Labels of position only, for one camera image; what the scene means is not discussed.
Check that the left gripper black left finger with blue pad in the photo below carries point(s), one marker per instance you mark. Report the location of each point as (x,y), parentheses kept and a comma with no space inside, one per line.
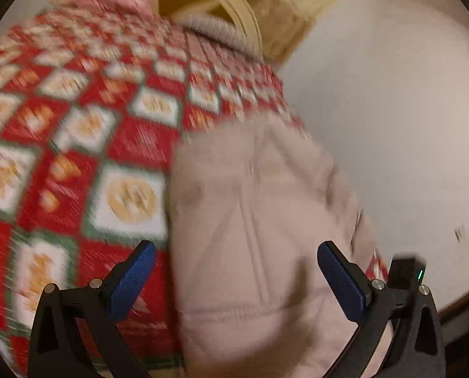
(56,347)

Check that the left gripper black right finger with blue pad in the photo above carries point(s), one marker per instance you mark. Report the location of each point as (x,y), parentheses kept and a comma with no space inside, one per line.
(416,349)

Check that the beige quilted puffer jacket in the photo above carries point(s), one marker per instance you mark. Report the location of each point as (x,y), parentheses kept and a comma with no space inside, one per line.
(250,202)

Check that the red christmas patterned bedspread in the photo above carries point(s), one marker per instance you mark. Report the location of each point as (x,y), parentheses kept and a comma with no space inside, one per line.
(93,106)

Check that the striped pillow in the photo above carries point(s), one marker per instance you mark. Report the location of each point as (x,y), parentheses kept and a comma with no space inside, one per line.
(223,32)

